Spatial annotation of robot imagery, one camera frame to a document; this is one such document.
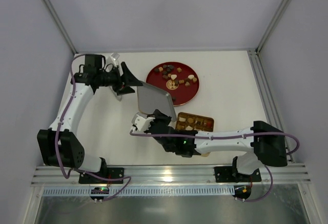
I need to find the gold chocolate box tray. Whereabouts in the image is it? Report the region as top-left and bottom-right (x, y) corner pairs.
(175, 112), (214, 158)

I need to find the silver tin lid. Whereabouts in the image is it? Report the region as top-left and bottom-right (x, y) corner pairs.
(137, 82), (177, 122)

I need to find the red round plate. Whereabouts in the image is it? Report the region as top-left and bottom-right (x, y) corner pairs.
(146, 62), (200, 106)

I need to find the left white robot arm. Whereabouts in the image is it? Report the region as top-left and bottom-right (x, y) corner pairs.
(37, 54), (142, 178)

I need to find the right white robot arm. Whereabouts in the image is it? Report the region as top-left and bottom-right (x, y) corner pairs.
(140, 110), (288, 178)

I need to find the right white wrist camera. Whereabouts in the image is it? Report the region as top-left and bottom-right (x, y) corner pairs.
(132, 113), (154, 133)

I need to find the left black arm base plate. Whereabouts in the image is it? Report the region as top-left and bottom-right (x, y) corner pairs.
(78, 167), (125, 185)

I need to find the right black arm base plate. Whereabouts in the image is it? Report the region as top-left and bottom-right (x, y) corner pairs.
(214, 166), (262, 183)

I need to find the slotted grey cable duct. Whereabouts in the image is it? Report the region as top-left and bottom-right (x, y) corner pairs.
(43, 185), (235, 197)

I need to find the left aluminium frame post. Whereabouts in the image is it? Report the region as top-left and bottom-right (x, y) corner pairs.
(42, 0), (78, 54)

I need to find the aluminium frame post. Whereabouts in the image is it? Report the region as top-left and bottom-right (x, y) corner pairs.
(256, 0), (292, 54)
(42, 0), (78, 54)

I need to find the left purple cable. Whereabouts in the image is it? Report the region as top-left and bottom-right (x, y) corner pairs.
(55, 54), (132, 201)

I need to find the aluminium front rail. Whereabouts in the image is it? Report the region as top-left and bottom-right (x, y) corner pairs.
(31, 163), (311, 187)

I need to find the right aluminium frame post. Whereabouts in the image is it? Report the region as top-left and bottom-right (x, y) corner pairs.
(256, 0), (292, 54)

